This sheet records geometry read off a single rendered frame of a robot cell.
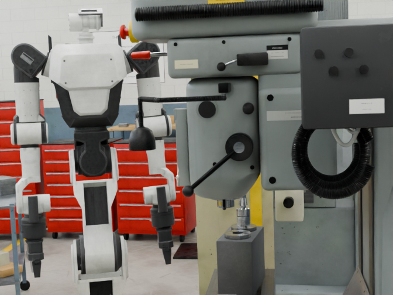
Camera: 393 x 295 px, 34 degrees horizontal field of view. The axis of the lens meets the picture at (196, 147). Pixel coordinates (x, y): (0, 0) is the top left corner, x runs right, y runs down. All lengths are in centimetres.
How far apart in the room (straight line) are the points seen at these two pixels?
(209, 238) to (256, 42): 211
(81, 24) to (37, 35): 912
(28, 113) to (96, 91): 26
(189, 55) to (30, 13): 1003
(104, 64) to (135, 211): 430
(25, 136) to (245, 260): 90
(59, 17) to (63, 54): 906
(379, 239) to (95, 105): 117
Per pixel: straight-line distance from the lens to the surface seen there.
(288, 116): 161
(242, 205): 225
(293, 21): 160
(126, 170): 651
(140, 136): 172
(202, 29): 161
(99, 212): 241
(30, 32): 1157
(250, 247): 213
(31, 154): 242
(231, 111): 164
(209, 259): 361
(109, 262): 236
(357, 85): 136
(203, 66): 162
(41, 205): 243
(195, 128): 166
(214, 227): 356
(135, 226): 659
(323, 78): 136
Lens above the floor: 163
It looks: 6 degrees down
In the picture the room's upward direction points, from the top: 2 degrees counter-clockwise
